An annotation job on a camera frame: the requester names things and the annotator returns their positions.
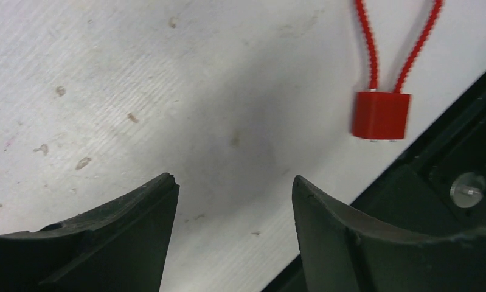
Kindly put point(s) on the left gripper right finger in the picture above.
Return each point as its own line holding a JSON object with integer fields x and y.
{"x": 344, "y": 249}

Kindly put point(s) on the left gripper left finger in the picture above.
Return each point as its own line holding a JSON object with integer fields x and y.
{"x": 119, "y": 246}

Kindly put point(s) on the red cable lock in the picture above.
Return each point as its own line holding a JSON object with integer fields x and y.
{"x": 384, "y": 115}

